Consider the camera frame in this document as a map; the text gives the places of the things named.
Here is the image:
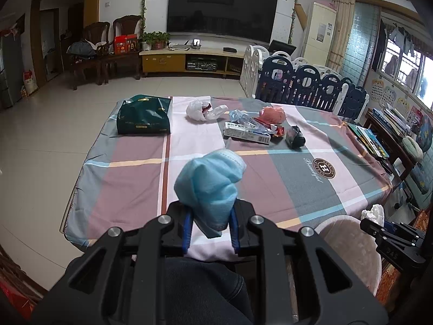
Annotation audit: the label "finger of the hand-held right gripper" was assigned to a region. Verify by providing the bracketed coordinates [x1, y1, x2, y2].
[385, 222, 426, 242]
[359, 218, 389, 244]

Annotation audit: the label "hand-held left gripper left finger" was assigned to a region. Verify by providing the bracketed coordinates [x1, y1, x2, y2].
[32, 200, 195, 325]

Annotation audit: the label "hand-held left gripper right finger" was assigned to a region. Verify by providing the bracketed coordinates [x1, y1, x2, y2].
[229, 199, 389, 325]

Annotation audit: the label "white tissue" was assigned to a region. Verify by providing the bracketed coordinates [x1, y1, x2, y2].
[361, 204, 385, 226]

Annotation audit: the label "white bin with liner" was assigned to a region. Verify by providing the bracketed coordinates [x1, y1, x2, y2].
[316, 215, 382, 295]

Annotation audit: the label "light blue face mask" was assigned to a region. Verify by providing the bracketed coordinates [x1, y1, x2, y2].
[173, 149, 247, 239]

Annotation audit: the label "red patterned sofa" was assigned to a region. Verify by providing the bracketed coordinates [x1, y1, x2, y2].
[0, 206, 433, 325]

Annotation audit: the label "person's right leg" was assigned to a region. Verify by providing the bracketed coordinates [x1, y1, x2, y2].
[162, 257, 254, 325]

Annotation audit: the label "plaid tablecloth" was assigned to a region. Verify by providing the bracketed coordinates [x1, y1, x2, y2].
[61, 95, 393, 261]

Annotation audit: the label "grey green cushion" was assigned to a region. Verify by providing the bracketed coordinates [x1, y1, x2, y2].
[402, 136, 423, 159]

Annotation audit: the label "dark wooden side table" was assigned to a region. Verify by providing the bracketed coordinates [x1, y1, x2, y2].
[363, 112, 416, 180]

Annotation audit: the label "row of picture books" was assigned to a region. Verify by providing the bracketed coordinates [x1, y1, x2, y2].
[345, 122, 391, 159]

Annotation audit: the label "white medicine box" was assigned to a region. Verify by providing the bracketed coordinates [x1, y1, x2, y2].
[223, 122, 271, 144]

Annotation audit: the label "stack of books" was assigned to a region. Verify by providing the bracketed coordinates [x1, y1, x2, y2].
[370, 108, 411, 136]

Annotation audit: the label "black packet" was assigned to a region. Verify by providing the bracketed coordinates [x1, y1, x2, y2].
[286, 126, 307, 150]

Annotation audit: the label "clear blue plastic wrapper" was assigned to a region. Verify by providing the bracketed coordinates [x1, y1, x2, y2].
[229, 109, 258, 126]

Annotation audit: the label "white plastic bag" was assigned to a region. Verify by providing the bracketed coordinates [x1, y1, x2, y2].
[186, 100, 229, 122]

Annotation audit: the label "dark green paper bag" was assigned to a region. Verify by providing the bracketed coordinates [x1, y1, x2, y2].
[117, 95, 172, 135]

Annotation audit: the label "pink plastic bag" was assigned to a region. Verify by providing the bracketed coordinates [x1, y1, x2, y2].
[259, 106, 286, 124]

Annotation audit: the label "blue white play fence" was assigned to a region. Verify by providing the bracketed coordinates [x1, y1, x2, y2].
[240, 44, 369, 121]

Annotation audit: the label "window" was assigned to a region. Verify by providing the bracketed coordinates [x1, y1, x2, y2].
[380, 17, 433, 109]

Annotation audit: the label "black stereo amplifier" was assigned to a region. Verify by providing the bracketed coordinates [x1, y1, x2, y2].
[186, 58, 218, 72]

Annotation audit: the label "wooden television cabinet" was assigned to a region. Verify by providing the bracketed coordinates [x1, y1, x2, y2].
[139, 48, 246, 77]

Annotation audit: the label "hanging clothes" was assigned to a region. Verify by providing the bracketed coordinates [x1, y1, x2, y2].
[389, 27, 415, 56]

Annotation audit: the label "black laptop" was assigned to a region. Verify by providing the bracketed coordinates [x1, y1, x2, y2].
[269, 40, 297, 56]

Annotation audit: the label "green potted plant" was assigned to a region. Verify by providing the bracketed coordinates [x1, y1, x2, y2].
[139, 31, 170, 51]

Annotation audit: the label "red gift box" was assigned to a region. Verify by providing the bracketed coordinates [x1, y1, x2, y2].
[114, 34, 139, 55]

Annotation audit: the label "white standing air conditioner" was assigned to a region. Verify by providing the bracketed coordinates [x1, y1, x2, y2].
[303, 2, 337, 72]

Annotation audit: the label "beige curtain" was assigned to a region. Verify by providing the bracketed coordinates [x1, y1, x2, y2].
[330, 0, 356, 73]

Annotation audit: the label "dark backpack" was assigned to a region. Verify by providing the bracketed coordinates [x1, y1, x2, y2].
[67, 40, 99, 58]

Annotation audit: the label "dark wooden armchair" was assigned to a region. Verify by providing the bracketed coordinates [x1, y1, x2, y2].
[69, 21, 113, 90]
[111, 14, 143, 80]

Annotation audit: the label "red white sack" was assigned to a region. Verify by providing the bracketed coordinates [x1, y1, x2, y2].
[23, 70, 39, 95]

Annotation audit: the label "black television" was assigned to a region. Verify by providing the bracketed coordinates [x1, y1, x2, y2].
[166, 0, 278, 37]

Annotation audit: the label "green ivy garland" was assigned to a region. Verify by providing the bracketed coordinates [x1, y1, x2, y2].
[289, 0, 301, 41]
[140, 0, 150, 34]

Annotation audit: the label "grey refrigerator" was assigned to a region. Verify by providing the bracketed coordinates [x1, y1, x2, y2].
[0, 34, 22, 109]

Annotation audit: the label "wall learning charts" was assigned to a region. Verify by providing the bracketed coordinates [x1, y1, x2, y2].
[370, 78, 411, 109]

